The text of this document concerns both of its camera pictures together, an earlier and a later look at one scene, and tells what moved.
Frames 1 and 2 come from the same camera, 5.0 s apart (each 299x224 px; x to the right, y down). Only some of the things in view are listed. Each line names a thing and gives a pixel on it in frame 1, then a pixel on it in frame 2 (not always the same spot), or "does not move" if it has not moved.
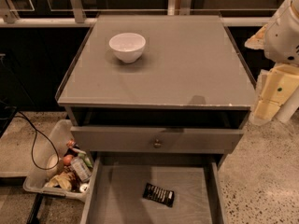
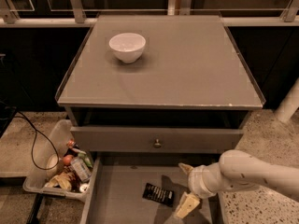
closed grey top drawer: x=159 y=140 does not move
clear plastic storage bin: x=63 y=167 does not move
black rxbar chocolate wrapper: x=159 y=194 does not move
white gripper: x=282 y=37 -> x=195 y=181
